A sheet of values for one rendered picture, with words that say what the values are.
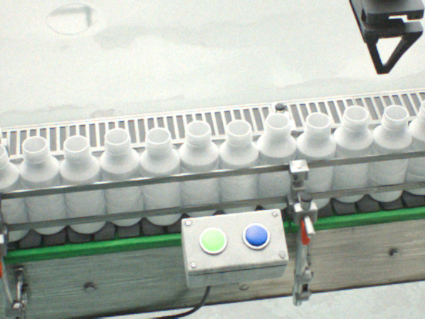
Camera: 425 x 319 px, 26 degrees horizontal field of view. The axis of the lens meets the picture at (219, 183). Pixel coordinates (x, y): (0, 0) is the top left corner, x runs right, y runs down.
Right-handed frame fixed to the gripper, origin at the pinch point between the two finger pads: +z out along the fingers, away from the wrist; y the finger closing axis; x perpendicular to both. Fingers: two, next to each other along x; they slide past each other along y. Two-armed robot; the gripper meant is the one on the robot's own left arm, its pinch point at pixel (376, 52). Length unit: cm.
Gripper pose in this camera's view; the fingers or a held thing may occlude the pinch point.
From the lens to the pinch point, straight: 112.9
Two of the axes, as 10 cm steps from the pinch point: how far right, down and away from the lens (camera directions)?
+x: 9.9, -1.0, 0.8
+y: 1.2, 6.9, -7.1
